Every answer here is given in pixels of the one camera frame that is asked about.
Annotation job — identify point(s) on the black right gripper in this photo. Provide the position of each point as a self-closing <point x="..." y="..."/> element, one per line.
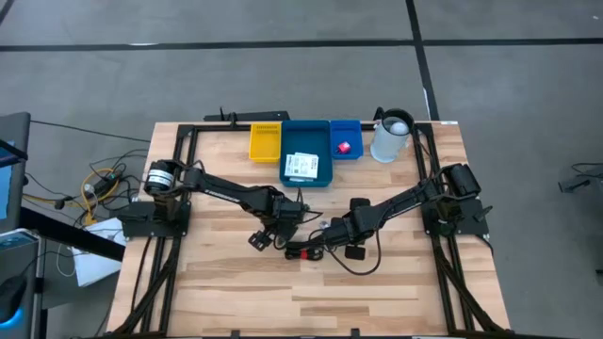
<point x="351" y="230"/>

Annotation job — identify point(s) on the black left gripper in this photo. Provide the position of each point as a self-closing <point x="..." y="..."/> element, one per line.
<point x="282" y="221"/>

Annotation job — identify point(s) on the pink small object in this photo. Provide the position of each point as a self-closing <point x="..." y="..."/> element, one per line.
<point x="344" y="148"/>

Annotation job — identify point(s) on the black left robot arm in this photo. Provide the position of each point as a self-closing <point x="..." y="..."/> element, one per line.
<point x="226" y="193"/>

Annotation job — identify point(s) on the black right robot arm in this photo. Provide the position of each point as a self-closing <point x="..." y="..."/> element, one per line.
<point x="400" y="200"/>

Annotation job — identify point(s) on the yellow plastic bin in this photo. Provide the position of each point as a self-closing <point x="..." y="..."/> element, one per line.
<point x="265" y="150"/>

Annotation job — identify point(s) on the large blue plastic bin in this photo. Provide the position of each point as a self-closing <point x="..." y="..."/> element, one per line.
<point x="306" y="139"/>

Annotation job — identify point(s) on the small blue plastic bin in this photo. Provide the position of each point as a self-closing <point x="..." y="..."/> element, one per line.
<point x="353" y="134"/>

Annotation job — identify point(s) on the black long flat bar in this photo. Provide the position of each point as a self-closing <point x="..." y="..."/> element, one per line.
<point x="254" y="116"/>

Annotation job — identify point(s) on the white ball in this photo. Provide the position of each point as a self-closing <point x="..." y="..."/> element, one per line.
<point x="399" y="127"/>

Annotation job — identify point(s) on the black tripod base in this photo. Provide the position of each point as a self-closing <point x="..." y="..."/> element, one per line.
<point x="579" y="181"/>

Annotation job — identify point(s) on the black mouse blue light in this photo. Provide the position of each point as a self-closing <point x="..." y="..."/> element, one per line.
<point x="11" y="294"/>

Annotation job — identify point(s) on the grey computer monitor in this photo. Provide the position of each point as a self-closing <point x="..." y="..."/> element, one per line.
<point x="19" y="141"/>

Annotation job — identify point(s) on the black aluminium table frame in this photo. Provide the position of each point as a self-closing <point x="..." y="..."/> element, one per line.
<point x="221" y="127"/>

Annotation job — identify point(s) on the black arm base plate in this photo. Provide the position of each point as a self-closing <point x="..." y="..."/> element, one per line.
<point x="466" y="226"/>
<point x="136" y="228"/>

